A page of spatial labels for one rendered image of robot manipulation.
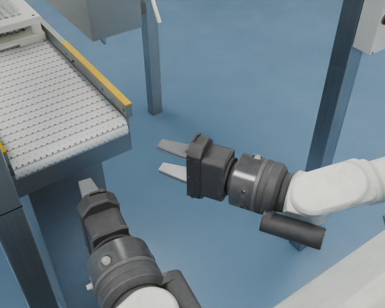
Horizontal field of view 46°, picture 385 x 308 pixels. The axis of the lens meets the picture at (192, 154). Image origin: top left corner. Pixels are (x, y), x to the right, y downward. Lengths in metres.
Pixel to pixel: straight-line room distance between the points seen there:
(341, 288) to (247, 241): 1.57
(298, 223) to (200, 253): 1.17
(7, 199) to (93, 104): 0.31
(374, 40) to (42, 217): 0.96
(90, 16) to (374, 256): 0.63
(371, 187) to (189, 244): 1.27
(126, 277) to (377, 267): 0.32
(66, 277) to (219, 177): 0.85
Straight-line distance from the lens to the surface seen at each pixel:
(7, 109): 1.11
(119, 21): 0.88
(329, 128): 1.48
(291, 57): 3.09
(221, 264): 1.83
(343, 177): 0.69
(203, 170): 0.73
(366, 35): 1.29
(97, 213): 0.65
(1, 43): 1.34
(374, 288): 0.33
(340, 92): 1.40
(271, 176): 0.70
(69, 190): 1.23
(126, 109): 1.00
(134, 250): 0.61
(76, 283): 1.52
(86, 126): 1.01
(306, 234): 0.71
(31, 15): 1.35
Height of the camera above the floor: 1.50
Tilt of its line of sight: 42 degrees down
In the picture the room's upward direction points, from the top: straight up
